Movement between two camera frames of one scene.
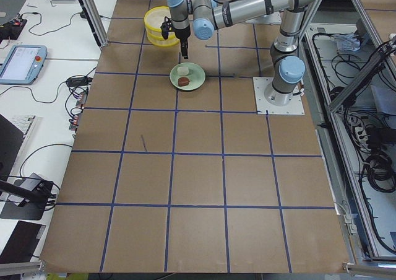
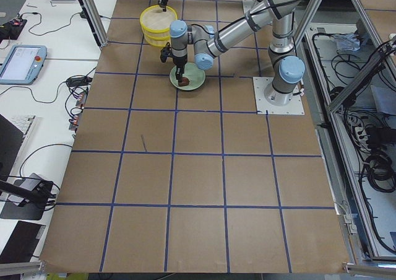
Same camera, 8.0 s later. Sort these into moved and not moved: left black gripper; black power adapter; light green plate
Moved: left black gripper
Not moved: light green plate; black power adapter
